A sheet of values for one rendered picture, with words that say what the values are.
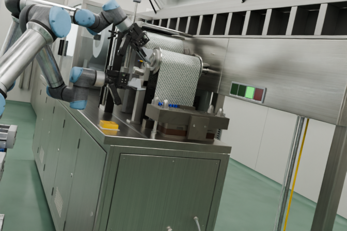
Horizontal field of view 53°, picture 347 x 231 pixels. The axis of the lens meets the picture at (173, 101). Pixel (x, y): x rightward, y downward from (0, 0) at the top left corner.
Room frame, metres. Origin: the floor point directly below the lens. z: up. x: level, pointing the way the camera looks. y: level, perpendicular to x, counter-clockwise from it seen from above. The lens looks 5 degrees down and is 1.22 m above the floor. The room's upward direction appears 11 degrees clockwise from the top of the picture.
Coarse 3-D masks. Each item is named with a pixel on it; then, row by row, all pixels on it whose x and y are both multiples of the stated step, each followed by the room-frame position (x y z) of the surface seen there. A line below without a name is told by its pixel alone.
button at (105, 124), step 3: (102, 123) 1.57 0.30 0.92; (105, 123) 1.56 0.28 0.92; (108, 123) 1.57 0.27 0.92; (111, 123) 1.58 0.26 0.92; (114, 123) 1.60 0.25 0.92; (102, 126) 1.56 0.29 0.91; (105, 126) 1.56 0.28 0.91; (108, 126) 1.56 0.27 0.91; (111, 126) 1.57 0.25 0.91; (114, 126) 1.58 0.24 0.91; (117, 126) 1.58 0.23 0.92
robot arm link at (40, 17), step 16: (32, 16) 1.36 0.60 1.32; (48, 16) 1.33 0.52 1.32; (64, 16) 1.37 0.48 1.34; (32, 32) 1.30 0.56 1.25; (48, 32) 1.32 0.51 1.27; (64, 32) 1.38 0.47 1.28; (16, 48) 1.25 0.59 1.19; (32, 48) 1.28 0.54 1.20; (0, 64) 1.21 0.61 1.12; (16, 64) 1.23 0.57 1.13; (0, 80) 1.19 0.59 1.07; (0, 96) 1.16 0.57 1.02; (0, 112) 1.17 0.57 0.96
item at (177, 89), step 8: (160, 72) 1.80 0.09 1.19; (160, 80) 1.81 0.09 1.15; (168, 80) 1.83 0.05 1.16; (176, 80) 1.85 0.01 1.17; (184, 80) 1.87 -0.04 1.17; (192, 80) 1.89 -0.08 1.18; (160, 88) 1.81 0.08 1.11; (168, 88) 1.83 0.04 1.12; (176, 88) 1.85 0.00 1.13; (184, 88) 1.87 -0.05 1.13; (192, 88) 1.90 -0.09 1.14; (160, 96) 1.81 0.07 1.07; (168, 96) 1.84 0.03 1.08; (176, 96) 1.86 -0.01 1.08; (184, 96) 1.88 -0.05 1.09; (192, 96) 1.90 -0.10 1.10; (176, 104) 1.86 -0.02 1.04; (184, 104) 1.88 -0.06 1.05; (192, 104) 1.91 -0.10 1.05
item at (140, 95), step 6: (138, 72) 1.83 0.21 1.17; (144, 72) 1.85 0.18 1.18; (144, 78) 1.84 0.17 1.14; (144, 84) 1.85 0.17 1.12; (144, 90) 1.86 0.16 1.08; (138, 96) 1.84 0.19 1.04; (144, 96) 1.86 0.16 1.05; (138, 102) 1.85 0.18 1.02; (138, 108) 1.85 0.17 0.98; (132, 114) 1.87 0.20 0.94; (138, 114) 1.85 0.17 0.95; (132, 120) 1.86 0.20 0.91; (138, 120) 1.86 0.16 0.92
